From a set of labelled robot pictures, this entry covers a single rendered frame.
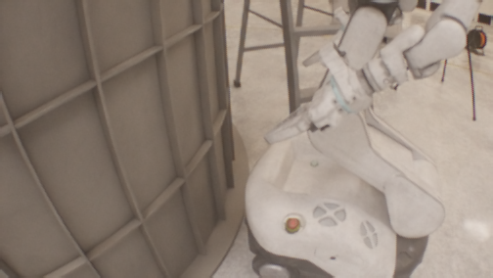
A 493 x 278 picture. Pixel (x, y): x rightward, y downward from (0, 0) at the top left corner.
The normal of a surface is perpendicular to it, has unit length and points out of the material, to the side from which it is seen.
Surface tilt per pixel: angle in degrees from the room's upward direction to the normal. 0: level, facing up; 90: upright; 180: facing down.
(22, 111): 90
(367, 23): 90
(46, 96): 90
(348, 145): 90
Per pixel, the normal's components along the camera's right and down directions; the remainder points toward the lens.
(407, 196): -0.33, 0.54
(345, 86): -0.61, 0.09
